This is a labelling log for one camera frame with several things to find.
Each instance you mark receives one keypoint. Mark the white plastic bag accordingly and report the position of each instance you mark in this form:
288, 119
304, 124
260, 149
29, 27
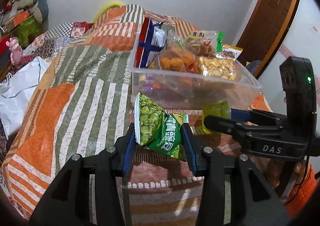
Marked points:
17, 92

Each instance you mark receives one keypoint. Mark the green patterned box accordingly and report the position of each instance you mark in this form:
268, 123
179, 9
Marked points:
27, 31

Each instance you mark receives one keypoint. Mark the clear plastic storage bin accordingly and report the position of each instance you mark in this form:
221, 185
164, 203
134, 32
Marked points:
177, 90

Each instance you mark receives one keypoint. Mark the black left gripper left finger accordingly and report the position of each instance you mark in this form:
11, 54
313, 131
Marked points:
66, 201

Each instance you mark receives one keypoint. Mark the brown wooden door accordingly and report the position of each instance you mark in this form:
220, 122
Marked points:
266, 28

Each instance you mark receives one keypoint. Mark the red black box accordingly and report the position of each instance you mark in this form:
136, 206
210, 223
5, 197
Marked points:
4, 52

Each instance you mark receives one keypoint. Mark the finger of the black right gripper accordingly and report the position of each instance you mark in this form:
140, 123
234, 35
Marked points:
233, 127
257, 116

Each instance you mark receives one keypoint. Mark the grey stuffed toy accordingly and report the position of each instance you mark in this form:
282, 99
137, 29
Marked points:
38, 8

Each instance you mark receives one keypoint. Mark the yellow white chip bag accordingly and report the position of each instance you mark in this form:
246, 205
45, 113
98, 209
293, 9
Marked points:
229, 52

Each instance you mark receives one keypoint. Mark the small green snack packet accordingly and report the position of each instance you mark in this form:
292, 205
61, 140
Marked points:
219, 109

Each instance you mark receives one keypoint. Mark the green pea snack bag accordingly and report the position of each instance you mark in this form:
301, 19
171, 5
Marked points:
157, 130

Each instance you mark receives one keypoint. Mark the yellow pillow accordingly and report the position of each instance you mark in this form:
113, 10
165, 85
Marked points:
111, 5

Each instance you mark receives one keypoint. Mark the orange fried snack bag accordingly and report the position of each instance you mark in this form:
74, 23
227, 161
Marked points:
174, 58

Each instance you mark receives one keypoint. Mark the pink plush doll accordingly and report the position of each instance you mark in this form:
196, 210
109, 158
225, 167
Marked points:
15, 51

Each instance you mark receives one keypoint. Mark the pale pastry snack pack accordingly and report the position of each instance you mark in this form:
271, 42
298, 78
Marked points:
212, 66

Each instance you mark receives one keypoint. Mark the patchwork striped bedspread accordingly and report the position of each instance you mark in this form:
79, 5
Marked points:
82, 104

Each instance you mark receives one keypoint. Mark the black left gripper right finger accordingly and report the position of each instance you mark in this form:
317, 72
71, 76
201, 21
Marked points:
253, 201

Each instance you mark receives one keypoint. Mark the blue white snack bag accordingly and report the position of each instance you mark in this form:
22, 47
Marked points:
152, 40

